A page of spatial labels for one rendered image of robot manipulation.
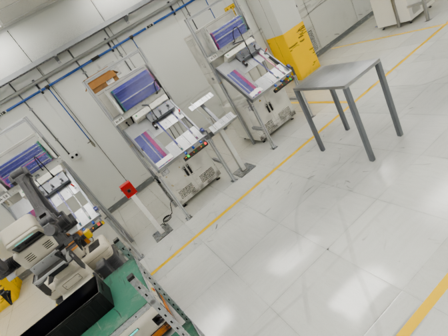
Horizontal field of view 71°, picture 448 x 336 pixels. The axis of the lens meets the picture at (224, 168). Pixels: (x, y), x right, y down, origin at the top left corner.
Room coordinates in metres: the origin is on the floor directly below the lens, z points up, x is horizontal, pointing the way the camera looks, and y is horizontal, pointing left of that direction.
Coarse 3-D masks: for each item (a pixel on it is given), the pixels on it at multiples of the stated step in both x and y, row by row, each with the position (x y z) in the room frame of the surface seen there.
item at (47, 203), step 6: (18, 168) 2.00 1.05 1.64; (12, 174) 1.97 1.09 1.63; (18, 174) 1.97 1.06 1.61; (30, 180) 2.02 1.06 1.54; (36, 186) 2.02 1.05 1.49; (36, 192) 1.98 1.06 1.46; (42, 198) 1.96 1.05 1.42; (48, 204) 1.94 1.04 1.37; (54, 210) 1.92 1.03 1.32; (66, 216) 1.92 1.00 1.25; (66, 222) 1.88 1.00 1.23
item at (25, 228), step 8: (24, 216) 1.95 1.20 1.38; (32, 216) 1.96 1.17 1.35; (16, 224) 1.92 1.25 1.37; (24, 224) 1.90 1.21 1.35; (32, 224) 1.89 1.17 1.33; (0, 232) 1.91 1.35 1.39; (8, 232) 1.89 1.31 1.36; (16, 232) 1.88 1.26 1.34; (24, 232) 1.87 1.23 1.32; (32, 232) 1.87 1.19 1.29; (40, 232) 1.91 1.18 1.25; (8, 240) 1.85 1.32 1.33; (16, 240) 1.84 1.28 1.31; (24, 240) 1.86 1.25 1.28; (32, 240) 1.90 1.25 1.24; (8, 248) 1.82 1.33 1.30; (16, 248) 1.85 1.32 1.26; (24, 248) 1.89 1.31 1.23
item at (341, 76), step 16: (336, 64) 3.02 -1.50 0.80; (352, 64) 2.77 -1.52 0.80; (368, 64) 2.56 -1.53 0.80; (304, 80) 3.13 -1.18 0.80; (320, 80) 2.86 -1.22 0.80; (336, 80) 2.64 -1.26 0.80; (352, 80) 2.45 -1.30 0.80; (384, 80) 2.53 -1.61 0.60; (336, 96) 3.17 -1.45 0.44; (352, 96) 2.43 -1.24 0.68; (304, 112) 3.08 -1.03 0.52; (352, 112) 2.45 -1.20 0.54; (400, 128) 2.54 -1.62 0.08; (320, 144) 3.06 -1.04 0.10; (368, 144) 2.43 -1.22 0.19
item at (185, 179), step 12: (204, 156) 3.86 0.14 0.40; (168, 168) 3.73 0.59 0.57; (180, 168) 3.76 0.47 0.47; (192, 168) 3.80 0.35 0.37; (204, 168) 3.84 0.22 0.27; (216, 168) 3.88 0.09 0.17; (168, 180) 3.70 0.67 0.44; (180, 180) 3.74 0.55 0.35; (192, 180) 3.78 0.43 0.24; (204, 180) 3.81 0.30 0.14; (180, 192) 3.71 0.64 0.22; (192, 192) 3.75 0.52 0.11
